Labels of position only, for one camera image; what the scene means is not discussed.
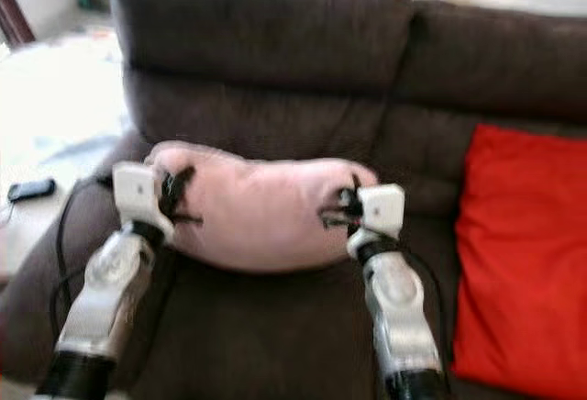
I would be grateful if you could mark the pink cat face pillow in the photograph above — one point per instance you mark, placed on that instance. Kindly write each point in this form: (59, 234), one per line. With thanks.
(266, 212)

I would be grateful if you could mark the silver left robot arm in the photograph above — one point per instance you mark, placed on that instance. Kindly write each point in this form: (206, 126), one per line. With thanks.
(110, 290)

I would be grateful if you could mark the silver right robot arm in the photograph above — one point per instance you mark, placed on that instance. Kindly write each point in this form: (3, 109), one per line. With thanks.
(399, 308)

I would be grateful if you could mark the dark brown fabric sofa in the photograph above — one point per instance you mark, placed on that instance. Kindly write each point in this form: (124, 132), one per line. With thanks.
(284, 61)

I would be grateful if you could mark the red pillow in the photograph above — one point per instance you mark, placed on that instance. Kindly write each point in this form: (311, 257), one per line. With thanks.
(523, 253)

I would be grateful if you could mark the white side table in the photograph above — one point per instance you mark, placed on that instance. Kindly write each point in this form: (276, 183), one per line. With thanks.
(23, 235)

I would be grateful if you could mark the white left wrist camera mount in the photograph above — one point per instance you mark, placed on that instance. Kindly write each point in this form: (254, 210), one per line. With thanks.
(138, 194)

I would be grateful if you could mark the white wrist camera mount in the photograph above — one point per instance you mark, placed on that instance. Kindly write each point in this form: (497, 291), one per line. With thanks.
(383, 207)
(138, 194)

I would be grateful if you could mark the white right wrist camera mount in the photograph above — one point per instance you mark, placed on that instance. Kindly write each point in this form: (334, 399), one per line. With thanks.
(383, 207)

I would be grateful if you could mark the dark brown wooden door frame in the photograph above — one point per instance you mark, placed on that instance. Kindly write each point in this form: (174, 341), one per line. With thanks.
(14, 15)

